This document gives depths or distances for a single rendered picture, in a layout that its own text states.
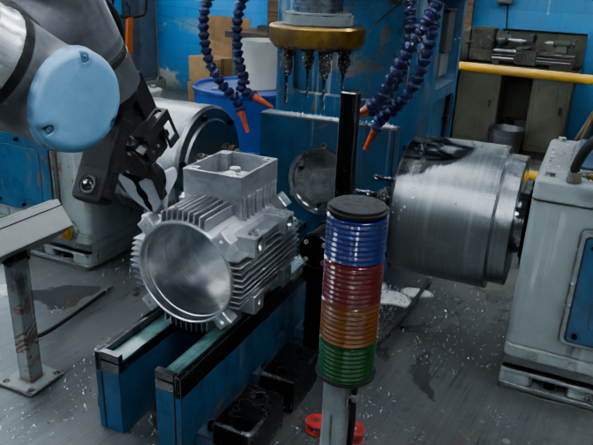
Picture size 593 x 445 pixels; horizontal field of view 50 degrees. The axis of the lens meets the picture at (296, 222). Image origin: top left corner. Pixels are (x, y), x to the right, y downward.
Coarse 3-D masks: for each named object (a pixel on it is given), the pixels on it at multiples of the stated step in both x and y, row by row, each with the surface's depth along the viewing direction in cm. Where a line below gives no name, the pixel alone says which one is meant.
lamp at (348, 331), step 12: (324, 300) 63; (324, 312) 63; (336, 312) 62; (348, 312) 61; (360, 312) 61; (372, 312) 62; (324, 324) 64; (336, 324) 62; (348, 324) 62; (360, 324) 62; (372, 324) 63; (324, 336) 64; (336, 336) 63; (348, 336) 62; (360, 336) 62; (372, 336) 64; (348, 348) 63
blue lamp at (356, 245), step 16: (336, 224) 59; (352, 224) 58; (368, 224) 58; (384, 224) 59; (336, 240) 59; (352, 240) 58; (368, 240) 59; (384, 240) 60; (336, 256) 60; (352, 256) 59; (368, 256) 59; (384, 256) 61
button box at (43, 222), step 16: (32, 208) 93; (48, 208) 95; (0, 224) 88; (16, 224) 90; (32, 224) 92; (48, 224) 94; (64, 224) 96; (0, 240) 87; (16, 240) 89; (32, 240) 91; (48, 240) 98; (0, 256) 86
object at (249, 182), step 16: (208, 160) 100; (224, 160) 103; (240, 160) 103; (256, 160) 102; (272, 160) 100; (192, 176) 94; (208, 176) 93; (224, 176) 92; (240, 176) 91; (256, 176) 95; (272, 176) 100; (192, 192) 95; (208, 192) 94; (224, 192) 93; (240, 192) 91; (256, 192) 96; (272, 192) 101; (240, 208) 92; (256, 208) 97
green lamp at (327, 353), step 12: (324, 348) 64; (336, 348) 63; (360, 348) 63; (372, 348) 64; (324, 360) 65; (336, 360) 64; (348, 360) 63; (360, 360) 64; (372, 360) 65; (324, 372) 65; (336, 372) 64; (348, 372) 64; (360, 372) 64; (372, 372) 66; (348, 384) 64
